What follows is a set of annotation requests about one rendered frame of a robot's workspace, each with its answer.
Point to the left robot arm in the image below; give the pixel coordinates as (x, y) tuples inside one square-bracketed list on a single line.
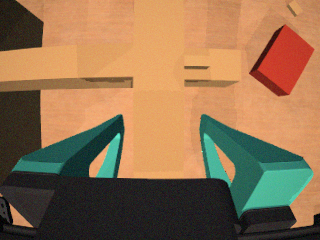
[(5, 211)]

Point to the brown wooden rail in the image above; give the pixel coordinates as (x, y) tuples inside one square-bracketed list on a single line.
[(96, 66)]

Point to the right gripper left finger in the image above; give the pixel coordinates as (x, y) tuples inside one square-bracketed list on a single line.
[(74, 155)]

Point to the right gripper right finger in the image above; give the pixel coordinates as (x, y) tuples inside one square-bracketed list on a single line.
[(265, 175)]

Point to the red block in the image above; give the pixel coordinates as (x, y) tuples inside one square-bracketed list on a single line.
[(282, 61)]

